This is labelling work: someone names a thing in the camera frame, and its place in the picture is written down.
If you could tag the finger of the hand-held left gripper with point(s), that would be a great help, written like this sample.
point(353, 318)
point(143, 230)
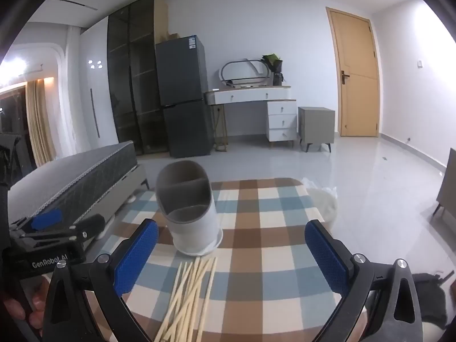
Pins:
point(46, 219)
point(89, 225)

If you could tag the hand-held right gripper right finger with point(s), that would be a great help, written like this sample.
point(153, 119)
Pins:
point(327, 256)

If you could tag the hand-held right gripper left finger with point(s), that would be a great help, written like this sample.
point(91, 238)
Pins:
point(137, 256)

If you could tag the pile of wooden chopsticks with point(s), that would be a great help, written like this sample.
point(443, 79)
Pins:
point(188, 292)

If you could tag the grey white utensil holder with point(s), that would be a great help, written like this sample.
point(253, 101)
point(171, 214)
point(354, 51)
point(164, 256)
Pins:
point(196, 228)

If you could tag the person's left hand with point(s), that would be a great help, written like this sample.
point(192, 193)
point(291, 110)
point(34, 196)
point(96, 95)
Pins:
point(38, 299)

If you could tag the grey quilted mattress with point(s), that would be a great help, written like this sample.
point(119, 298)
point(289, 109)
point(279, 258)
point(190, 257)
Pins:
point(71, 174)

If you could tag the checked brown blue cloth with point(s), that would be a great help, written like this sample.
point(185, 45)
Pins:
point(263, 228)

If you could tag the beige curtain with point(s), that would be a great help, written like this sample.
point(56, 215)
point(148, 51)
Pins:
point(39, 124)

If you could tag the black object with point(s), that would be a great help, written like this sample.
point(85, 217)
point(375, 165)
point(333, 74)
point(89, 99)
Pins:
point(427, 302)

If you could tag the dark window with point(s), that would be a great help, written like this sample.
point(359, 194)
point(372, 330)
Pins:
point(12, 110)

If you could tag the white wardrobe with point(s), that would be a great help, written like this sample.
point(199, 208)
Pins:
point(99, 96)

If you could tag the grey nightstand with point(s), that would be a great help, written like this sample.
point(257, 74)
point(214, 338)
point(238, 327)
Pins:
point(315, 124)

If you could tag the grey chair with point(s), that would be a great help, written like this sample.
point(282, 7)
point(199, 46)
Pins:
point(449, 192)

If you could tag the white vanity desk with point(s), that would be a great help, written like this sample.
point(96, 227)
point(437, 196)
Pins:
point(281, 121)

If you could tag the dark glass cabinet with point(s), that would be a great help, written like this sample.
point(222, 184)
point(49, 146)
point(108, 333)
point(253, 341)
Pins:
point(131, 78)

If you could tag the dark grey fridge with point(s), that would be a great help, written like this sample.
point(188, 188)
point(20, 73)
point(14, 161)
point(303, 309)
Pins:
point(181, 78)

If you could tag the light wooden door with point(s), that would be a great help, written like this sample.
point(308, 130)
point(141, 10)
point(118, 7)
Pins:
point(356, 78)

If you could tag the dark wrapped bouquet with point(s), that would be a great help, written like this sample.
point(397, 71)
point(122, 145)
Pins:
point(276, 69)

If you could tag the oval mirror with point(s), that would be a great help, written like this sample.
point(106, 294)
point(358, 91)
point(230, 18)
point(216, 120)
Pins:
point(242, 73)

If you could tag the gold frame stool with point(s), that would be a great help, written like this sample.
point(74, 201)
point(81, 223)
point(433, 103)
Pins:
point(220, 145)

